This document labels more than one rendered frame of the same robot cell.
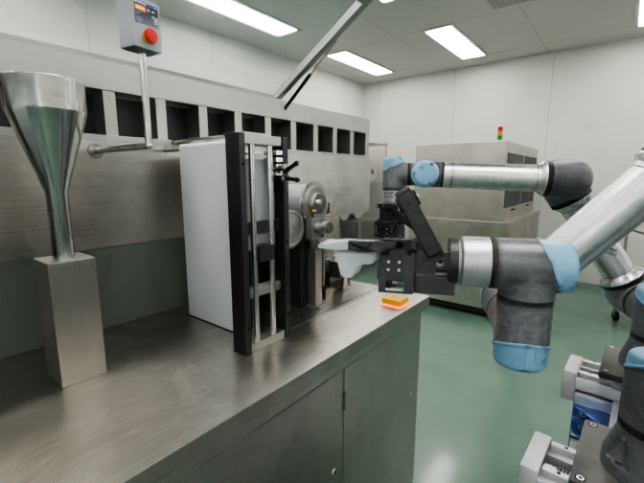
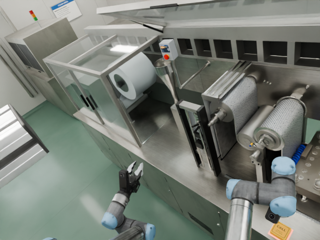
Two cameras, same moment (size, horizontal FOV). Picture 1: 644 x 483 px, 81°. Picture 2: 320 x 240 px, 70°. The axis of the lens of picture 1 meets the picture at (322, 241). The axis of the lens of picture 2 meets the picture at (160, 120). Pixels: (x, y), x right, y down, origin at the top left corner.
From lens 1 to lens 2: 1.59 m
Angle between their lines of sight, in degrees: 101
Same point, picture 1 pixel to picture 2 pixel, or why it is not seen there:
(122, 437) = (159, 154)
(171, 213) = not seen: hidden behind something
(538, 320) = not seen: hidden behind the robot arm
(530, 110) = not seen: outside the picture
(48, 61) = (191, 32)
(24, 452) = (156, 142)
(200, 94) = (257, 34)
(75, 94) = (161, 71)
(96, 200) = (210, 80)
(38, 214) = (196, 80)
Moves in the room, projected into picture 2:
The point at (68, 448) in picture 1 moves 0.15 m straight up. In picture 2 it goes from (157, 147) to (150, 134)
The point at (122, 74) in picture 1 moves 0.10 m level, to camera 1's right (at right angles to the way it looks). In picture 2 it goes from (215, 31) to (215, 37)
